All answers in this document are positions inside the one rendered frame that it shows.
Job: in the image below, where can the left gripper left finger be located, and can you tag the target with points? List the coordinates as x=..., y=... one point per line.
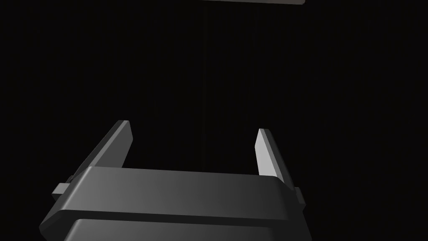
x=112, y=149

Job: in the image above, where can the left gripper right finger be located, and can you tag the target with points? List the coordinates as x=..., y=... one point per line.
x=266, y=157

